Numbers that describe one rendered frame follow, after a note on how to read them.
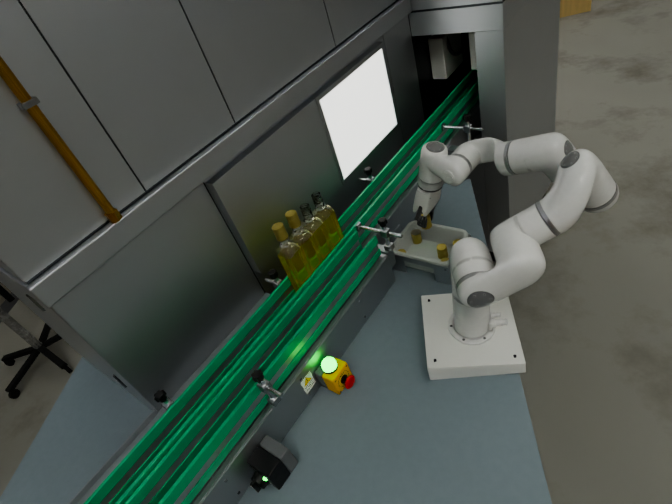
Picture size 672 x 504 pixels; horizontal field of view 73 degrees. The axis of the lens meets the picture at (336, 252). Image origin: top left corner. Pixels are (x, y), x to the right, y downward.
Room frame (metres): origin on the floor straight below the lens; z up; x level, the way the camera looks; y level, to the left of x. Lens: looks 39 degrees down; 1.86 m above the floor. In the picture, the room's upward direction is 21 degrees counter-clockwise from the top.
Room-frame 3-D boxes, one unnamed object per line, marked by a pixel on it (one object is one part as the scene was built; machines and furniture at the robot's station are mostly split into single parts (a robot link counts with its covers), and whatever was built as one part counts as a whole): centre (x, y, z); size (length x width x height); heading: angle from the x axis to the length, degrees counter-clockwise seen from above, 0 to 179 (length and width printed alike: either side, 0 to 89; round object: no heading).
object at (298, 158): (1.41, -0.09, 1.15); 0.90 x 0.03 x 0.34; 131
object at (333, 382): (0.79, 0.13, 0.79); 0.07 x 0.07 x 0.07; 41
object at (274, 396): (0.69, 0.27, 0.94); 0.07 x 0.04 x 0.13; 41
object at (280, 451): (0.60, 0.34, 0.79); 0.08 x 0.08 x 0.08; 41
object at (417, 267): (1.14, -0.29, 0.79); 0.27 x 0.17 x 0.08; 41
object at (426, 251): (1.12, -0.30, 0.80); 0.22 x 0.17 x 0.09; 41
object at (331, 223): (1.16, 0.00, 0.99); 0.06 x 0.06 x 0.21; 40
